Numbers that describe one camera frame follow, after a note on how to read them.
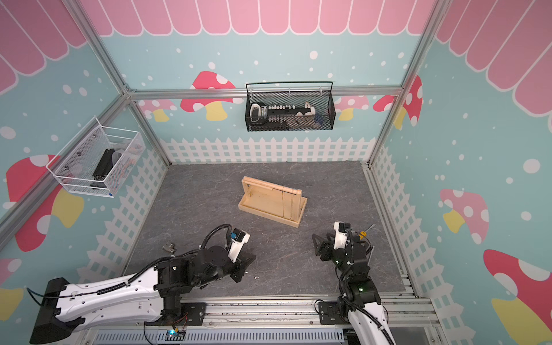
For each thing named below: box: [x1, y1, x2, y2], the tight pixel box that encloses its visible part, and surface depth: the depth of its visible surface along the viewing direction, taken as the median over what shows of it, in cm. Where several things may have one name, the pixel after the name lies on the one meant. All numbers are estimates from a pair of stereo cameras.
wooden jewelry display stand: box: [237, 176, 308, 228], surface depth 101 cm
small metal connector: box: [162, 242, 177, 253], surface depth 91 cm
